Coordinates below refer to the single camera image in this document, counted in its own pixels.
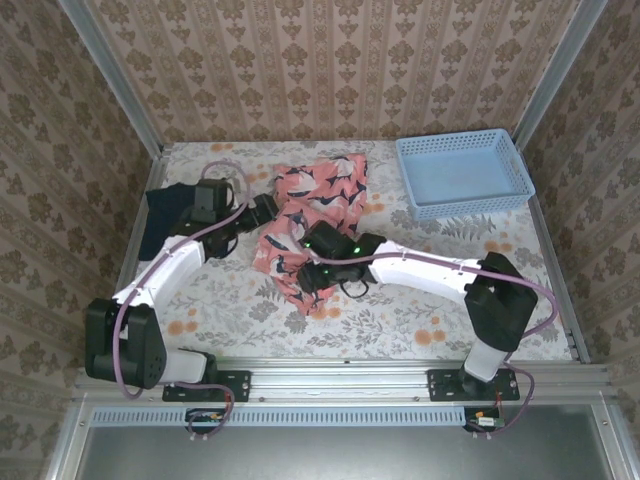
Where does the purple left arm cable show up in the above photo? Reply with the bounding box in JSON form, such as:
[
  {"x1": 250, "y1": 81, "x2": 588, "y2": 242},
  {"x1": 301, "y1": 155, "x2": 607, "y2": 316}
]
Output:
[{"x1": 113, "y1": 160, "x2": 252, "y2": 444}]

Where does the aluminium table side rail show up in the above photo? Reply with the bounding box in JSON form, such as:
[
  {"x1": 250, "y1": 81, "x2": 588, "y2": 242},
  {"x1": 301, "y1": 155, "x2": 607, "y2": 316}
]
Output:
[
  {"x1": 512, "y1": 144, "x2": 591, "y2": 364},
  {"x1": 112, "y1": 147, "x2": 171, "y2": 301}
]

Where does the floral patterned table cover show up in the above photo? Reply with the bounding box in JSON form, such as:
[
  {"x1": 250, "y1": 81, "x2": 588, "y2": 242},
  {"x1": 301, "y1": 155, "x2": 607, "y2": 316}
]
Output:
[{"x1": 112, "y1": 140, "x2": 574, "y2": 361}]

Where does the grey slotted cable duct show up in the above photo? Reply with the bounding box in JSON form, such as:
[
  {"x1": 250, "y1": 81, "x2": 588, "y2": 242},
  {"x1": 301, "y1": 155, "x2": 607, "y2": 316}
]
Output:
[{"x1": 92, "y1": 405, "x2": 501, "y2": 427}]

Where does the aluminium frame post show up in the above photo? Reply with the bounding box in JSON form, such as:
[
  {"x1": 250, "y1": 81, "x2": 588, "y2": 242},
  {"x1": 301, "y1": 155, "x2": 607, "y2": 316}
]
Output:
[
  {"x1": 512, "y1": 0, "x2": 609, "y2": 151},
  {"x1": 57, "y1": 0, "x2": 166, "y2": 156}
]

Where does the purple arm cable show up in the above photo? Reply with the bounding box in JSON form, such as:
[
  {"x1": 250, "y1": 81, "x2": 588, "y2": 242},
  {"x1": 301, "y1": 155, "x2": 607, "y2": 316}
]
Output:
[
  {"x1": 113, "y1": 160, "x2": 252, "y2": 444},
  {"x1": 288, "y1": 214, "x2": 559, "y2": 441}
]

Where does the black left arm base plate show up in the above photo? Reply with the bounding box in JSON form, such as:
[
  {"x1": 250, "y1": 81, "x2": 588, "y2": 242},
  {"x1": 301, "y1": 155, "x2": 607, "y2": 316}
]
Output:
[{"x1": 162, "y1": 369, "x2": 251, "y2": 403}]

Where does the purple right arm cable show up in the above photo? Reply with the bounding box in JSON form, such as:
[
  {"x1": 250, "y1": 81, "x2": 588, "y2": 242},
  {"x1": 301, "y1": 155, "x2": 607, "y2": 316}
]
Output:
[{"x1": 288, "y1": 214, "x2": 559, "y2": 441}]

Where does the grey metal panel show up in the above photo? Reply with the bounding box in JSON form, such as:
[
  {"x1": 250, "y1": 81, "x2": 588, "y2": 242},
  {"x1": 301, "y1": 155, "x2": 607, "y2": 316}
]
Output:
[{"x1": 74, "y1": 424, "x2": 616, "y2": 480}]

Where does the navy blue garment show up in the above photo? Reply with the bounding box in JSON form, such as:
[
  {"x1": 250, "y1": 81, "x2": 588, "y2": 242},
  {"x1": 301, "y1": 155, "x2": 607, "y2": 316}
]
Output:
[{"x1": 138, "y1": 183, "x2": 197, "y2": 261}]

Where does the light blue plastic basket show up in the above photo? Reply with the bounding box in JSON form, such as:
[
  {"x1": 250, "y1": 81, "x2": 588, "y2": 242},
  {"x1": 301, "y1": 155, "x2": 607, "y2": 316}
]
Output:
[{"x1": 395, "y1": 128, "x2": 537, "y2": 222}]

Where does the wide aluminium base rail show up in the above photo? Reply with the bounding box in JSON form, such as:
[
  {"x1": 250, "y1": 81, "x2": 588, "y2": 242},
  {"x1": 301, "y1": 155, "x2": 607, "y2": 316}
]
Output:
[{"x1": 74, "y1": 357, "x2": 614, "y2": 401}]

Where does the small circuit board with wires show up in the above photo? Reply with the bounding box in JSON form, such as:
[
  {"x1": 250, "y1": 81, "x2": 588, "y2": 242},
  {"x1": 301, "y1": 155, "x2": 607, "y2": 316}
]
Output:
[
  {"x1": 464, "y1": 407, "x2": 506, "y2": 434},
  {"x1": 187, "y1": 408, "x2": 226, "y2": 434}
]

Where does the pink patterned garment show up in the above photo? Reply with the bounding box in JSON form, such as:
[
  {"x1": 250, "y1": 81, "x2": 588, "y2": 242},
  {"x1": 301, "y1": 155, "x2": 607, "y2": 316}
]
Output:
[{"x1": 251, "y1": 153, "x2": 370, "y2": 316}]

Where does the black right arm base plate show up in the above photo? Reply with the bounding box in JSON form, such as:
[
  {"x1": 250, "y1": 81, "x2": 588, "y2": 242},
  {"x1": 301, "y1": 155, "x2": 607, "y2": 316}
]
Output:
[{"x1": 427, "y1": 368, "x2": 520, "y2": 403}]

